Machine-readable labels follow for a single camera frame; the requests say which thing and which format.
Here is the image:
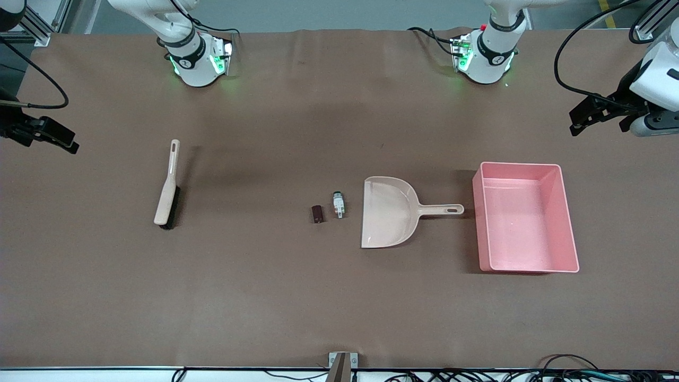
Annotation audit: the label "light hand brush black bristles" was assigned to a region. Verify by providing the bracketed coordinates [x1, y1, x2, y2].
[153, 139, 182, 230]

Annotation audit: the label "light plastic dustpan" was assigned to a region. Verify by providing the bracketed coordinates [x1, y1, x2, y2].
[361, 176, 465, 249]

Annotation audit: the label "pink plastic bin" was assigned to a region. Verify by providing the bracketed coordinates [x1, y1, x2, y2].
[472, 161, 580, 274]

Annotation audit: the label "brown table mat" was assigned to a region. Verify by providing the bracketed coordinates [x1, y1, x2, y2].
[0, 27, 679, 370]

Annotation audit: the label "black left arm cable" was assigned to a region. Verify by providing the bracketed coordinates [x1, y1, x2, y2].
[553, 0, 647, 113]

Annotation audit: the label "aluminium frame profile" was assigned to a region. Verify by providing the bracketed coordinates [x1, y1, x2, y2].
[630, 0, 679, 44]
[0, 0, 72, 47]

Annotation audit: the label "black left base cable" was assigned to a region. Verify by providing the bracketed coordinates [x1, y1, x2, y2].
[407, 27, 463, 57]

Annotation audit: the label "black base cable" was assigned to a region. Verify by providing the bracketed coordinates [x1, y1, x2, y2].
[180, 0, 240, 37]
[407, 27, 463, 57]

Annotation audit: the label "black right base cable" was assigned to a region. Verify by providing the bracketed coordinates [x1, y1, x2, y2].
[180, 0, 240, 37]

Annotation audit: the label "tangled black cable bundle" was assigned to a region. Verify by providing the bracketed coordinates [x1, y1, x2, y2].
[382, 354, 679, 382]

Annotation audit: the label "thin black cable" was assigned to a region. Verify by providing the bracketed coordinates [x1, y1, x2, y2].
[171, 367, 330, 382]

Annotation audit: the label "metal table edge bracket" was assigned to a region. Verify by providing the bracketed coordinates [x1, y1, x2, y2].
[328, 352, 359, 382]

